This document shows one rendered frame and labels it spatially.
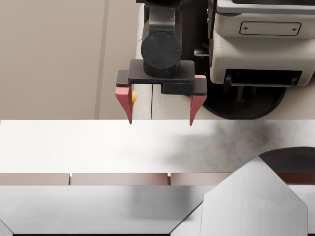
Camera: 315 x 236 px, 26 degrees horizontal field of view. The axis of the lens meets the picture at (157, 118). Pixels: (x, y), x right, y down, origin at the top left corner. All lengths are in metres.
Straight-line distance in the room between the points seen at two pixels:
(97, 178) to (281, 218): 0.34
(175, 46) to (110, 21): 1.59
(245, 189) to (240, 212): 0.04
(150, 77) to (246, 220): 0.31
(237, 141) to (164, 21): 0.58
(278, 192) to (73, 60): 1.35
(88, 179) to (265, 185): 0.32
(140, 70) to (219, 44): 0.41
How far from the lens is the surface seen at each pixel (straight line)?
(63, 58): 2.43
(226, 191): 1.20
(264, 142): 1.47
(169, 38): 0.93
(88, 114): 2.29
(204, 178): 1.25
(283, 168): 1.41
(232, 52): 1.44
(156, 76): 1.04
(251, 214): 1.19
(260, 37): 1.46
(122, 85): 1.07
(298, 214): 1.20
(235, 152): 1.45
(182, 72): 1.06
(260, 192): 1.20
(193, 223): 1.17
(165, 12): 0.95
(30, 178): 1.27
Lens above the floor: 1.95
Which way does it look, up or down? 59 degrees down
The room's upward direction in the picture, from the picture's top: straight up
